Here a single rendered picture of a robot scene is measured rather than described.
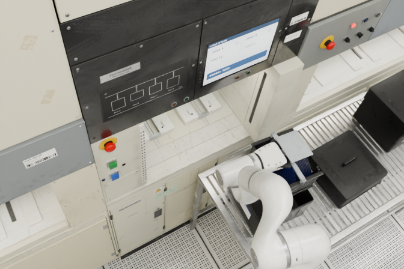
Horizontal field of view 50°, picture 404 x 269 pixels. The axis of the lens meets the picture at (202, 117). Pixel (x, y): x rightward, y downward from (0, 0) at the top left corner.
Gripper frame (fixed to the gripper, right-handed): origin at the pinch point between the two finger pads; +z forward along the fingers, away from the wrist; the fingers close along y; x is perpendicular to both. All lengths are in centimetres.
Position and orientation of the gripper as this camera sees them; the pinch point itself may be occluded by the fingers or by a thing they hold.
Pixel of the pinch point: (291, 149)
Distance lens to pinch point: 173.3
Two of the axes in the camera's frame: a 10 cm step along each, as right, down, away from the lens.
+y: 4.3, 7.7, -4.7
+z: 9.0, -3.2, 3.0
